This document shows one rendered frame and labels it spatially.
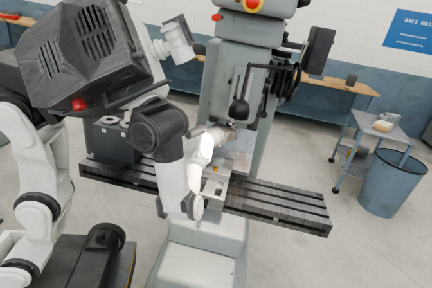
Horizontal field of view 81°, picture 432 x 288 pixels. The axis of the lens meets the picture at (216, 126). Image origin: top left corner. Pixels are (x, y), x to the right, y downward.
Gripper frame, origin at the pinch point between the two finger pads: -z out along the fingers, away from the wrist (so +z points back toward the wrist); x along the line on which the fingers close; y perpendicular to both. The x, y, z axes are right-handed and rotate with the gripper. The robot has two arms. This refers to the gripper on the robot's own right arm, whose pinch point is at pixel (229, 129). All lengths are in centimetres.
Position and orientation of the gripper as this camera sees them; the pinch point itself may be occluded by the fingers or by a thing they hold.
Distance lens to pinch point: 117.5
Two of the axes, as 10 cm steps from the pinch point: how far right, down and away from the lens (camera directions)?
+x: -8.1, -3.6, 4.6
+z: -5.6, 2.5, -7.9
